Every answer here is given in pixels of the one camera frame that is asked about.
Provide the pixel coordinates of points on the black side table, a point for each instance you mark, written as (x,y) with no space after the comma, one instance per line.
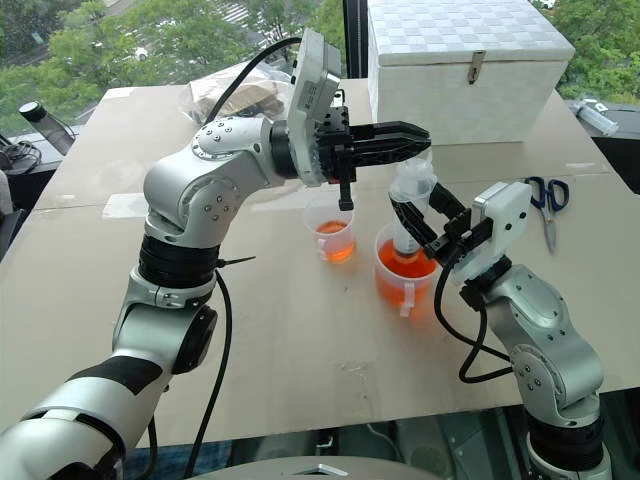
(620,155)

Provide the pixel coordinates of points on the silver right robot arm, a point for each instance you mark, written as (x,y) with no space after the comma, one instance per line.
(550,320)

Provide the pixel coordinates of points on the small clear cup red liquid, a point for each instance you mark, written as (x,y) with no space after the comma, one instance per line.
(337,240)

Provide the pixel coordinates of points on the grey rounded robot torso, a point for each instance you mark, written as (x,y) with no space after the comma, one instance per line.
(260,471)

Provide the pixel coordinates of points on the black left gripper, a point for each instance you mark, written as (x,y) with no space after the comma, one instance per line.
(336,131)

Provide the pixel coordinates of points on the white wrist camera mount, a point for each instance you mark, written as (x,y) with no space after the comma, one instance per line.
(505,220)
(312,90)

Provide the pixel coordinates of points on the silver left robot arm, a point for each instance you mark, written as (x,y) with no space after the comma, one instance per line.
(200,185)

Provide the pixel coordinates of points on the black window frame post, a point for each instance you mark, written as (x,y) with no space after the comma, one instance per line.
(356,35)

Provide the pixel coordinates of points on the black zip tie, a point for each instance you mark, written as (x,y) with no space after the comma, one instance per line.
(237,261)

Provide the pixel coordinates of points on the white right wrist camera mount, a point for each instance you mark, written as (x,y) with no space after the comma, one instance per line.
(505,220)

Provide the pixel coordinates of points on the white checkered box with latch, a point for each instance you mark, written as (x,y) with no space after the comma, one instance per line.
(450,90)

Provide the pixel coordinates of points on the black bottle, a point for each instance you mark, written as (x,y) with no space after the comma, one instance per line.
(47,125)

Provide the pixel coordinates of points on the clear plastic bag brown contents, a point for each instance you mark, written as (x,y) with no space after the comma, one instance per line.
(215,97)

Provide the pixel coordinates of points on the large clear cup red liquid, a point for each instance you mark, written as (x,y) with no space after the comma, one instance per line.
(400,285)

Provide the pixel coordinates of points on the large clear plastic syringe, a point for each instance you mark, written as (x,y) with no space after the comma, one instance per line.
(597,120)

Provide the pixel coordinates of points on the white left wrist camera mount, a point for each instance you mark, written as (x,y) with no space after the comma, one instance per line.
(312,90)

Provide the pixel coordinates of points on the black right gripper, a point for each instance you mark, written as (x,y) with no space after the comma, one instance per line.
(460,235)

